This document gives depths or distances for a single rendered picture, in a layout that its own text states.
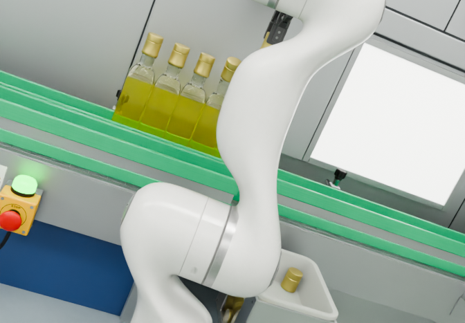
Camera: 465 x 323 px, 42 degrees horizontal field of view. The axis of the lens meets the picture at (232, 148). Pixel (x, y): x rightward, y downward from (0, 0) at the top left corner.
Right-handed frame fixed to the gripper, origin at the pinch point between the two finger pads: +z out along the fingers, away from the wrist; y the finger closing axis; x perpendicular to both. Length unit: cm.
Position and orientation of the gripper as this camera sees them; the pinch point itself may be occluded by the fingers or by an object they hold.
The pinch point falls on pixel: (275, 34)
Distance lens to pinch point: 130.4
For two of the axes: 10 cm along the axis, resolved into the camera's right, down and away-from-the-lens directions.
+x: 9.2, 3.3, 2.1
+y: 1.0, 3.4, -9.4
